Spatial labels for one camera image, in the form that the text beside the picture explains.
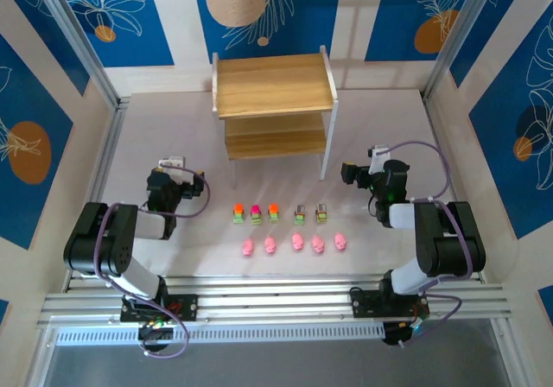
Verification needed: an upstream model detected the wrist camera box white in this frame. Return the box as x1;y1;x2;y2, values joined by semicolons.
157;155;188;177
366;144;392;174

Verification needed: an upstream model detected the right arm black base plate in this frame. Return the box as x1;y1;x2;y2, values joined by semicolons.
349;289;431;320

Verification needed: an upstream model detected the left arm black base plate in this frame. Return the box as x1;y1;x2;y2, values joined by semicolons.
119;294;200;323

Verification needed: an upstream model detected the aluminium side rail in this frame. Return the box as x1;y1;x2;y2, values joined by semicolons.
419;95;488;284
62;97;133;293

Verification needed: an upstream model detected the aluminium frame post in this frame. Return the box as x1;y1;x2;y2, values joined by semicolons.
29;0;130;108
422;0;506;103

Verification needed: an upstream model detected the aluminium mounting rail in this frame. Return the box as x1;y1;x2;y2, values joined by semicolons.
36;274;515;330

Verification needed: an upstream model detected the wooden shelf with white frame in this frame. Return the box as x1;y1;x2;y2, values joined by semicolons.
210;44;339;190

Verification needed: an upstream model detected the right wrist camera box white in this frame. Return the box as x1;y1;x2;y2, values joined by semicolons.
366;144;392;174

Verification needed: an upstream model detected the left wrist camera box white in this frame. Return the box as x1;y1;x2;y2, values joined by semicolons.
157;155;188;177

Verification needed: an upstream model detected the slotted white cable duct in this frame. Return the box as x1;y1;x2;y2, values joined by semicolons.
54;321;386;347

